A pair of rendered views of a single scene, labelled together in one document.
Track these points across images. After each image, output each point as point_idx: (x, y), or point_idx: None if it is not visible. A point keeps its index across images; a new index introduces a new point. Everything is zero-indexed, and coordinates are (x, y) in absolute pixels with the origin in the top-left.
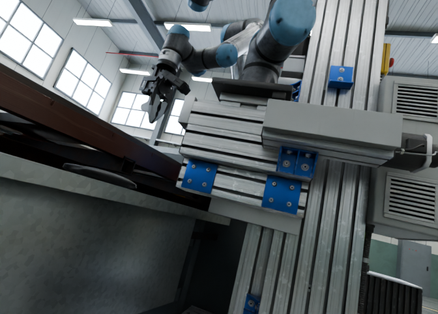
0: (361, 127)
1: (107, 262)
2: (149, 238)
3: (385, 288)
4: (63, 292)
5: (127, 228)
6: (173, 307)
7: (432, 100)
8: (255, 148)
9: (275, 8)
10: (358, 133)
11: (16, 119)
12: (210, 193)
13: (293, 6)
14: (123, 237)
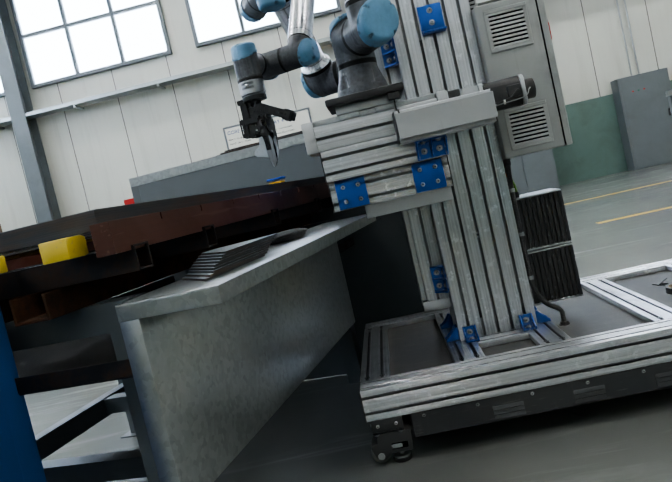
0: (469, 111)
1: (310, 302)
2: (319, 271)
3: (535, 203)
4: (304, 332)
5: (306, 270)
6: (346, 337)
7: (520, 21)
8: (393, 148)
9: (362, 25)
10: (469, 117)
11: None
12: (369, 203)
13: (376, 15)
14: (307, 278)
